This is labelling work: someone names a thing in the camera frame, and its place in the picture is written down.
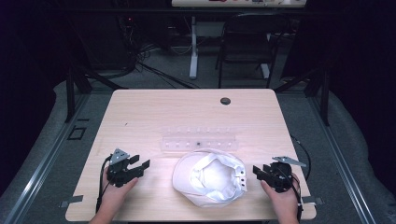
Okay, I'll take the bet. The black metal stand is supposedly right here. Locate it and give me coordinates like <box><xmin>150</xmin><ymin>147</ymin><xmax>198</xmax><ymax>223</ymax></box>
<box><xmin>274</xmin><ymin>62</ymin><xmax>332</xmax><ymax>127</ymax></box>
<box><xmin>64</xmin><ymin>62</ymin><xmax>94</xmax><ymax>123</ymax></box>

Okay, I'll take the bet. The grey tape strip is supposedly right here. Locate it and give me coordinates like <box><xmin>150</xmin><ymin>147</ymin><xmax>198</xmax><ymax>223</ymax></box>
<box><xmin>301</xmin><ymin>195</ymin><xmax>325</xmax><ymax>206</ymax></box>
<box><xmin>59</xmin><ymin>194</ymin><xmax>84</xmax><ymax>209</ymax></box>

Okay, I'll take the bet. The bundle of floor cables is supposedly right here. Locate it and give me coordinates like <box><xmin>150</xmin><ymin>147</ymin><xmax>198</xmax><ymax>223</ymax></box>
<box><xmin>115</xmin><ymin>15</ymin><xmax>200</xmax><ymax>90</ymax></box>

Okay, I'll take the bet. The white desk leg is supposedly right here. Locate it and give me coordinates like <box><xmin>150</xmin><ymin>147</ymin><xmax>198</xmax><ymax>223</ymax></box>
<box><xmin>189</xmin><ymin>16</ymin><xmax>200</xmax><ymax>80</ymax></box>

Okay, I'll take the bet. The white cap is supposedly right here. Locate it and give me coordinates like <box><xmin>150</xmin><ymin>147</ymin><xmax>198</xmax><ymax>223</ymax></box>
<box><xmin>171</xmin><ymin>148</ymin><xmax>248</xmax><ymax>208</ymax></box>

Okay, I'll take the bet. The black cable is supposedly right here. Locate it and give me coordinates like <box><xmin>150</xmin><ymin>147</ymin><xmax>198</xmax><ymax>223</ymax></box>
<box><xmin>279</xmin><ymin>134</ymin><xmax>312</xmax><ymax>222</ymax></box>
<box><xmin>95</xmin><ymin>155</ymin><xmax>112</xmax><ymax>214</ymax></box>

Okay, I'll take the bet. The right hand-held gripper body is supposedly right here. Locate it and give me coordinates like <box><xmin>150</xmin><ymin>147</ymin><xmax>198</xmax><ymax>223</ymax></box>
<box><xmin>262</xmin><ymin>156</ymin><xmax>308</xmax><ymax>193</ymax></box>

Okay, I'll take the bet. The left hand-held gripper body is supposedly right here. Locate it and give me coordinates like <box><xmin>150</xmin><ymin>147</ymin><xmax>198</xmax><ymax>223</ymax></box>
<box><xmin>106</xmin><ymin>147</ymin><xmax>140</xmax><ymax>189</ymax></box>

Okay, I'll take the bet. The clear plastic rack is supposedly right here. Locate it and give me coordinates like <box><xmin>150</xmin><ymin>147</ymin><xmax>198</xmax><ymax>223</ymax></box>
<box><xmin>160</xmin><ymin>125</ymin><xmax>239</xmax><ymax>153</ymax></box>

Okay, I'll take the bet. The person's right hand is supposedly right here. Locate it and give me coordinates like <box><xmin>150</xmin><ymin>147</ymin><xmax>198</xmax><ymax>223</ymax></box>
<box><xmin>260</xmin><ymin>173</ymin><xmax>302</xmax><ymax>220</ymax></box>

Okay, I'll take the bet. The person's left hand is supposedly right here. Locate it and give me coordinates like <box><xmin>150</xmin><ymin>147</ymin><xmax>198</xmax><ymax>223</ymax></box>
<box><xmin>98</xmin><ymin>167</ymin><xmax>139</xmax><ymax>217</ymax></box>

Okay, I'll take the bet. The black chair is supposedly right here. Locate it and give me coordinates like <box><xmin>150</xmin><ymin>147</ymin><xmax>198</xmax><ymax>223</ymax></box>
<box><xmin>215</xmin><ymin>12</ymin><xmax>290</xmax><ymax>90</ymax></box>

